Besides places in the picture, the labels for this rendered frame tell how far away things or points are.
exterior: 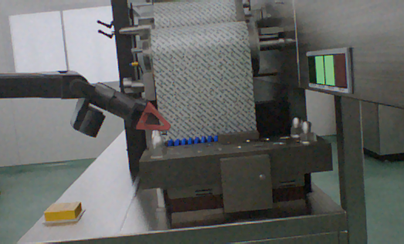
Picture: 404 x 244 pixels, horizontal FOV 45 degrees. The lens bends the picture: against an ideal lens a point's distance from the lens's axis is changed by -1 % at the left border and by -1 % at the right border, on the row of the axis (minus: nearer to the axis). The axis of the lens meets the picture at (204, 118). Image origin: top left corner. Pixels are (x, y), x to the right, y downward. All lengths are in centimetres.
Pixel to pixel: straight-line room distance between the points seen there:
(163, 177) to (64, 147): 606
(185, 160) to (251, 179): 14
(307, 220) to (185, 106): 41
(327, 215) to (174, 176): 32
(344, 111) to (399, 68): 79
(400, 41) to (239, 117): 66
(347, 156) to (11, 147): 621
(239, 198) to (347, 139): 49
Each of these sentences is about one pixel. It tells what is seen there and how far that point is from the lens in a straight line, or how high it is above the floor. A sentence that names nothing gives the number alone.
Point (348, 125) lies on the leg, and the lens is 140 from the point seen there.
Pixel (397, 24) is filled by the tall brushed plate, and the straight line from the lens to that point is 62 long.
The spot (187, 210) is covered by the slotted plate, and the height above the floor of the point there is 91.
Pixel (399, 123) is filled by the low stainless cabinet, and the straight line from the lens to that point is 546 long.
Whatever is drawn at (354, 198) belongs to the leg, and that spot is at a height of 80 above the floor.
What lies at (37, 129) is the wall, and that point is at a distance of 711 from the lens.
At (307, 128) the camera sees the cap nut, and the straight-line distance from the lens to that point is 105.
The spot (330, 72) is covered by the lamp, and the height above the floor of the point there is 118.
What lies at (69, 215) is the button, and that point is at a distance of 114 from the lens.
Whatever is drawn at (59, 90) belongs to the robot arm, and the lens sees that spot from 115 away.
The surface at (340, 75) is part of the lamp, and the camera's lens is 81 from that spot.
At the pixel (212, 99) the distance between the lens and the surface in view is 119.
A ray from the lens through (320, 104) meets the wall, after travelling 703.
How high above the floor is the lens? 122
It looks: 6 degrees down
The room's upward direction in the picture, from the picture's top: 5 degrees counter-clockwise
